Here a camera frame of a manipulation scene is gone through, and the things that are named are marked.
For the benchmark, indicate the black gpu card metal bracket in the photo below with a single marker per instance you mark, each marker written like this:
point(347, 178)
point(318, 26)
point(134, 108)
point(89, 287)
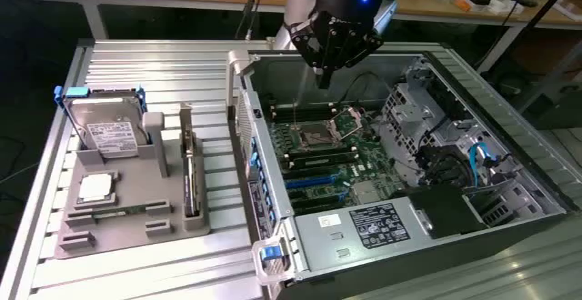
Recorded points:
point(192, 177)

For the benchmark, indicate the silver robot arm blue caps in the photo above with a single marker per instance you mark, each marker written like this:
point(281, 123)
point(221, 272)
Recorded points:
point(298, 13)

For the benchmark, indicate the blue expansion slot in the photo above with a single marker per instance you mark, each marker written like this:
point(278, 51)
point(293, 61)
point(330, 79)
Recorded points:
point(312, 180)

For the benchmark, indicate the black expansion slot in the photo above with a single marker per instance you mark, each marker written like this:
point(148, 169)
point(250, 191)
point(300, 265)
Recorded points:
point(316, 204)

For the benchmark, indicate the thin metal locking lever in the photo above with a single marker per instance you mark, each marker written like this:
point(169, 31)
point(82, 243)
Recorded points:
point(297, 116)

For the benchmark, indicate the metal socket cover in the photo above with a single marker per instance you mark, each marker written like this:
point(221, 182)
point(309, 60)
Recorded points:
point(348, 122)

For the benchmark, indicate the silver metal drive cage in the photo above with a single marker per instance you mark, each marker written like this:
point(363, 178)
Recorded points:
point(409, 116)

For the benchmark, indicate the cpu socket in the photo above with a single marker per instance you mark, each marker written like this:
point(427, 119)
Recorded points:
point(316, 136)

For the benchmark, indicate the white orange plastic parts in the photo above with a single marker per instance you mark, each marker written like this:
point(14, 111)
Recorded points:
point(483, 4)

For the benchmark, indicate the black ram stick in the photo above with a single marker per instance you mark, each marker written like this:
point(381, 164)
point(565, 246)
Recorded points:
point(324, 159)

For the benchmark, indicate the green motherboard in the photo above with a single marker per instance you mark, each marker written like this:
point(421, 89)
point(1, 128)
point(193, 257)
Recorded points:
point(369, 163)

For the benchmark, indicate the silver chipset heat sink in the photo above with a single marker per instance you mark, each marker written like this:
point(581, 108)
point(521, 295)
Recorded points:
point(367, 191)

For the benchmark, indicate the black tripod pole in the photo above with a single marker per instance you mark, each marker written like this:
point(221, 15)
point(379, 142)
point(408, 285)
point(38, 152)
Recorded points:
point(548, 7)

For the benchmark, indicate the hard disk with blue carrier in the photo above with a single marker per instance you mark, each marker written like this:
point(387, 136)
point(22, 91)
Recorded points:
point(109, 129)

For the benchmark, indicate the open black pc case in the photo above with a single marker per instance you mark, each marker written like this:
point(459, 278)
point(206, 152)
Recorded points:
point(523, 184)

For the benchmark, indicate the grey power supply unit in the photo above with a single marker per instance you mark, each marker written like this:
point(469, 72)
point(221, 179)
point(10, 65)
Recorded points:
point(328, 235)

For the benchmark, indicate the grey plastic parts rack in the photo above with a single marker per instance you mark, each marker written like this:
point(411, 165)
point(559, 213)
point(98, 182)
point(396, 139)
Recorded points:
point(132, 184)

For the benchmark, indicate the blue case latch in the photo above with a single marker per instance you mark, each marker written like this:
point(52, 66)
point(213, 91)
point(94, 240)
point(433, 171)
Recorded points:
point(269, 254)

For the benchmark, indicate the silver cpu chip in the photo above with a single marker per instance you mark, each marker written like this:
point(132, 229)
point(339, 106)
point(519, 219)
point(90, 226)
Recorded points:
point(98, 187)

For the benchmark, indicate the green ram stick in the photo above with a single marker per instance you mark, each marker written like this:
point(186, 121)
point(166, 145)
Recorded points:
point(118, 210)

